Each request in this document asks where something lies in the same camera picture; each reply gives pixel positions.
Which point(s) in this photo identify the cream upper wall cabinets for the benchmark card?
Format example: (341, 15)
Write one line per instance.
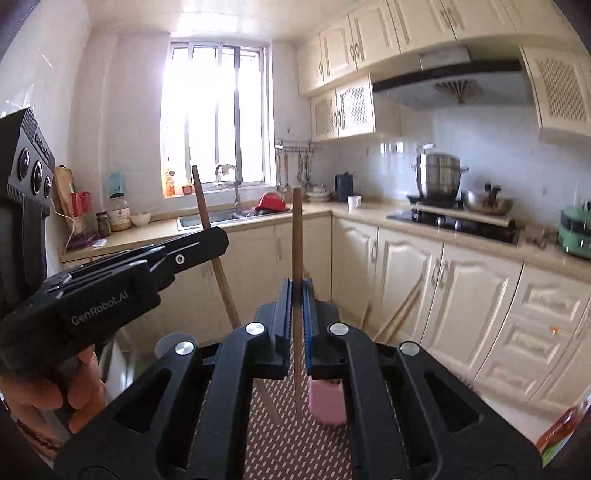
(392, 27)

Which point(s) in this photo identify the black gas stove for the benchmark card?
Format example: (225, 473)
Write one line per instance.
(452, 224)

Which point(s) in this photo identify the kitchen window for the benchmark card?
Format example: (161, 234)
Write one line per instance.
(212, 115)

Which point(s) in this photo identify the person's left hand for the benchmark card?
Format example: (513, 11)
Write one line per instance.
(41, 387)

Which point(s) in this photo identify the red pot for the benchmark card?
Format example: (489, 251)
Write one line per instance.
(270, 201)

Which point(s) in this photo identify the steel kitchen sink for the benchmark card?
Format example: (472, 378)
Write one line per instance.
(194, 221)

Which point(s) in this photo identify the grey plastic bucket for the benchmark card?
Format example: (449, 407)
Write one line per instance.
(164, 344)

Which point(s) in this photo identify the green electric cooker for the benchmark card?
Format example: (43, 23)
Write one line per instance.
(575, 230)

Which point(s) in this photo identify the small dark jar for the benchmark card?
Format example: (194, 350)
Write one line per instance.
(103, 224)

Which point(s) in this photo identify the red packet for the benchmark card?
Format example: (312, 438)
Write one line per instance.
(81, 203)

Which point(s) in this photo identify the large jar with white label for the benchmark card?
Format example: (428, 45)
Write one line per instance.
(120, 214)

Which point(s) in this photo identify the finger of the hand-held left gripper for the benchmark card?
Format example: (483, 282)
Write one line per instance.
(203, 244)
(92, 277)

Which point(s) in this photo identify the colourful paper box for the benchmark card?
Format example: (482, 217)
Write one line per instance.
(561, 438)

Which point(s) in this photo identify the wooden cutting board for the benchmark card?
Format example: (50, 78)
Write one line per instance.
(63, 189)

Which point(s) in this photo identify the small white cup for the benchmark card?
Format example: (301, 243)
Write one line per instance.
(354, 204)

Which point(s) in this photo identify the small white bowl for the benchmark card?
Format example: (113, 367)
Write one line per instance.
(141, 220)

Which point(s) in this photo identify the metal utensil rail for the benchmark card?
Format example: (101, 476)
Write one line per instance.
(298, 146)

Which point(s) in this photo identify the steel wok with lid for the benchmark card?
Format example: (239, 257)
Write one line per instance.
(487, 203)

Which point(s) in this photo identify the lattice door wall cabinet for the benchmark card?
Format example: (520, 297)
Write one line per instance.
(351, 108)
(561, 92)

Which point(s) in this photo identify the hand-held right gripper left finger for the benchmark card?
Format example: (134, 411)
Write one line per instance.
(288, 314)

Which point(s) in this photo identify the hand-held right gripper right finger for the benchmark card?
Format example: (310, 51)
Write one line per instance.
(308, 323)

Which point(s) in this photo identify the stack of white bowls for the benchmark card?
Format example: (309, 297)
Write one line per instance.
(318, 194)

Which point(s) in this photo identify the metal sink faucet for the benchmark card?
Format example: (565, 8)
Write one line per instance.
(237, 194)

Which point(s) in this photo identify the purple pouch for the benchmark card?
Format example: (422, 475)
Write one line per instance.
(90, 240)

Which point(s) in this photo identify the steel steamer pot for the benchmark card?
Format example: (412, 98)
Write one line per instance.
(438, 177)

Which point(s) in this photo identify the hanging kitchen utensils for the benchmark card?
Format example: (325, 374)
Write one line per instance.
(303, 168)

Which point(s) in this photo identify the blue wall box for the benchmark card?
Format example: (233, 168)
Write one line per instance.
(115, 183)

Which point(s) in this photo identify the dark electric kettle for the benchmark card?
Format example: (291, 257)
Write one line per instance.
(344, 187)

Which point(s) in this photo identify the orange bottle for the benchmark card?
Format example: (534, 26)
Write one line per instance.
(170, 184)

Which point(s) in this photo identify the hanging metal ladle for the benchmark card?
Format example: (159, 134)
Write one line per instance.
(282, 177)

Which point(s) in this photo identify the black range hood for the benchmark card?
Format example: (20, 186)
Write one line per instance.
(443, 76)

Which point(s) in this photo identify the pink cup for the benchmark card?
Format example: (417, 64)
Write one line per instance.
(328, 406)

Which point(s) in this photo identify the cream lower kitchen cabinets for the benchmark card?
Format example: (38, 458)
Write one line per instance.
(475, 295)

